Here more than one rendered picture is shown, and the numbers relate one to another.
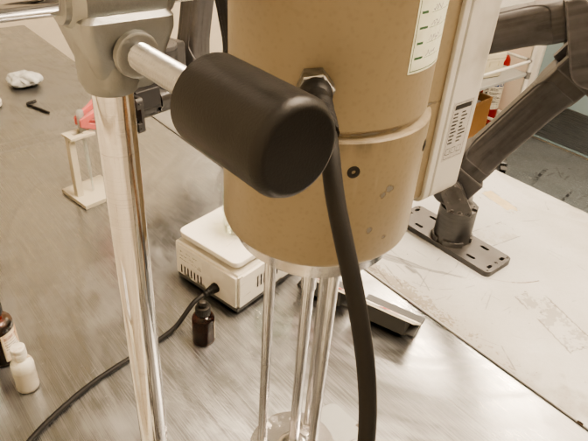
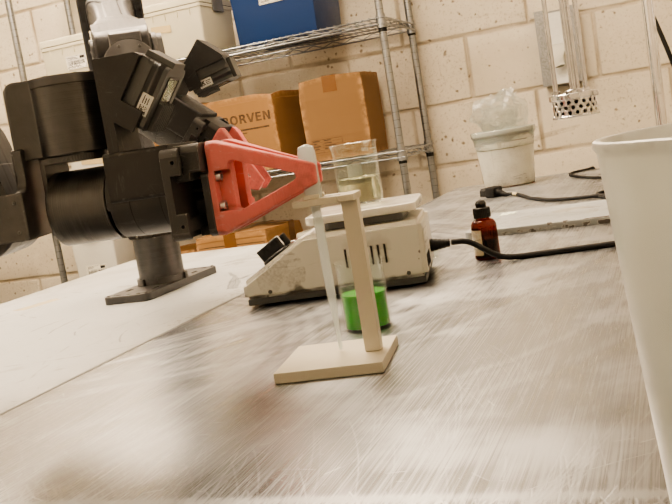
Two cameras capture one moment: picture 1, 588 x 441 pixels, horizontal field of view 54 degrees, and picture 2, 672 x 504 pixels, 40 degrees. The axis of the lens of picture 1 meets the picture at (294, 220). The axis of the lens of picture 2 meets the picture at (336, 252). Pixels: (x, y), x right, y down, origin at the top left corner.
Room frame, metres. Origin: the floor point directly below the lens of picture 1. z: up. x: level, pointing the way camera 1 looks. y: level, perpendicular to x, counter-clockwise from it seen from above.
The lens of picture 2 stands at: (1.19, 0.98, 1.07)
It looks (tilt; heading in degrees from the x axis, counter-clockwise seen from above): 7 degrees down; 243
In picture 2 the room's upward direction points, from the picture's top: 9 degrees counter-clockwise
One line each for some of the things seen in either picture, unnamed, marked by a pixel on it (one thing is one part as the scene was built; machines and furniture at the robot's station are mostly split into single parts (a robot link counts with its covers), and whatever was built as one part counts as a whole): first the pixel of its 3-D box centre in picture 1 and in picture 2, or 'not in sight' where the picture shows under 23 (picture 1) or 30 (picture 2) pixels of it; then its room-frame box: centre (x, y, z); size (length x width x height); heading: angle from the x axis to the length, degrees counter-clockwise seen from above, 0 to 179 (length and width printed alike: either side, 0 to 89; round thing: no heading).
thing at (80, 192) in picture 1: (88, 162); (325, 279); (0.89, 0.37, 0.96); 0.08 x 0.08 x 0.13; 50
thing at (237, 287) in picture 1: (247, 248); (349, 250); (0.70, 0.07, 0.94); 0.22 x 0.13 x 0.08; 143
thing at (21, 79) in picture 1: (24, 78); not in sight; (1.37, 0.71, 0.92); 0.08 x 0.08 x 0.04; 38
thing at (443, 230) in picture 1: (454, 221); (159, 259); (0.82, -0.27, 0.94); 0.20 x 0.07 x 0.08; 42
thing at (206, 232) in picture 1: (235, 231); (365, 208); (0.68, 0.08, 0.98); 0.12 x 0.12 x 0.01; 53
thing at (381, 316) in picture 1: (389, 308); not in sight; (0.61, -0.14, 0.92); 0.09 x 0.06 x 0.04; 60
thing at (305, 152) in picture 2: not in sight; (309, 175); (0.89, 0.38, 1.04); 0.01 x 0.01 x 0.04; 51
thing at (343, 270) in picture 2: not in sight; (363, 293); (0.81, 0.28, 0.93); 0.04 x 0.04 x 0.06
